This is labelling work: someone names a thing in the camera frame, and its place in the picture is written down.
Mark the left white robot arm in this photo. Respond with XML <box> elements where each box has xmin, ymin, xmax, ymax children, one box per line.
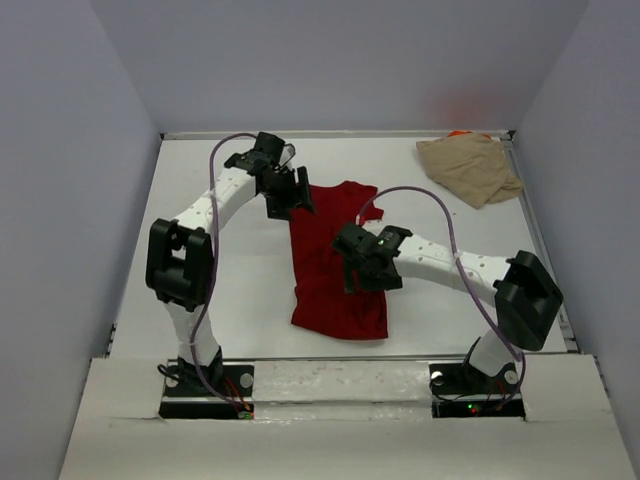
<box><xmin>145</xmin><ymin>132</ymin><xmax>314</xmax><ymax>396</ymax></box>

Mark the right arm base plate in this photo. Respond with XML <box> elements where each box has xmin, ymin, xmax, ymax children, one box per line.
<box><xmin>429</xmin><ymin>362</ymin><xmax>525</xmax><ymax>419</ymax></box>

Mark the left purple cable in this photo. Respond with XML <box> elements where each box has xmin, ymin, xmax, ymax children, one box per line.
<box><xmin>189</xmin><ymin>132</ymin><xmax>264</xmax><ymax>406</ymax></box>

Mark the orange t shirt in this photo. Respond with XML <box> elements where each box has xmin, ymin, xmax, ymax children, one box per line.
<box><xmin>447</xmin><ymin>130</ymin><xmax>473</xmax><ymax>137</ymax></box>

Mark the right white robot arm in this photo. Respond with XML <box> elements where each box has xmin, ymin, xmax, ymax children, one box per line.
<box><xmin>332</xmin><ymin>223</ymin><xmax>564</xmax><ymax>392</ymax></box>

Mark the beige t shirt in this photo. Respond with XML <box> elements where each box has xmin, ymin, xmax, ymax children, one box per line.
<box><xmin>416</xmin><ymin>133</ymin><xmax>523</xmax><ymax>209</ymax></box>

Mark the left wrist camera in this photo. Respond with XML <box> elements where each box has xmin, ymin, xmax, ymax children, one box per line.
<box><xmin>278</xmin><ymin>143</ymin><xmax>296</xmax><ymax>168</ymax></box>

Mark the red t shirt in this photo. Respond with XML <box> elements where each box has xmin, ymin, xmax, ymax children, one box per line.
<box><xmin>289</xmin><ymin>181</ymin><xmax>388</xmax><ymax>341</ymax></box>

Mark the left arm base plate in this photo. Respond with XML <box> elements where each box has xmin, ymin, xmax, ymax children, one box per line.
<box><xmin>157</xmin><ymin>361</ymin><xmax>255</xmax><ymax>420</ymax></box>

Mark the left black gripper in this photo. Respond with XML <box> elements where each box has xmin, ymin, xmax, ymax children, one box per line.
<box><xmin>261</xmin><ymin>167</ymin><xmax>317</xmax><ymax>223</ymax></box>

